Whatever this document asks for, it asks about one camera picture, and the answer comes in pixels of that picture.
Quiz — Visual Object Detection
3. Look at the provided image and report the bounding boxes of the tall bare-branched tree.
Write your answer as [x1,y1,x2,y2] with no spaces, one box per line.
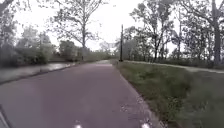
[49,0,108,62]

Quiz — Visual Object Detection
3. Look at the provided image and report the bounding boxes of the reddish asphalt path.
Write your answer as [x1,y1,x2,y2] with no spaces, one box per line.
[0,59,164,128]

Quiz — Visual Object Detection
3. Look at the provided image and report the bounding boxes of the grass verge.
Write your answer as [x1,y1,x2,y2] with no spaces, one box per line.
[113,59,224,128]

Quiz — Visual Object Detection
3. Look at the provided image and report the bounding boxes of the dark hedge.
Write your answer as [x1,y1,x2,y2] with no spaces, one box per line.
[146,57,224,70]

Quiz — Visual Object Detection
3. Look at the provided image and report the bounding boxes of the pale grey road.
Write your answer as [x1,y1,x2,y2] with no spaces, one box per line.
[126,59,224,75]

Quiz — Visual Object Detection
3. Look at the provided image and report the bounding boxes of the dark narrow verge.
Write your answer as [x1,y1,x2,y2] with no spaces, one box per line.
[0,63,84,86]

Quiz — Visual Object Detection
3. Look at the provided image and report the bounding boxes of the grey water strip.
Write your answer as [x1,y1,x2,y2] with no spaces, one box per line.
[0,61,77,83]

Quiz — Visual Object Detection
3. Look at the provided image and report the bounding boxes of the bushes and small trees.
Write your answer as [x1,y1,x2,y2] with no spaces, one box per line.
[0,0,81,68]

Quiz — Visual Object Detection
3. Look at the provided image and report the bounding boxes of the row of trees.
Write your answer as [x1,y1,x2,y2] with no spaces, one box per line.
[114,0,224,66]

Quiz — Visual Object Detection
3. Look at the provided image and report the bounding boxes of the dark lamp post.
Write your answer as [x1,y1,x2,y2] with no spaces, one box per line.
[119,23,125,63]

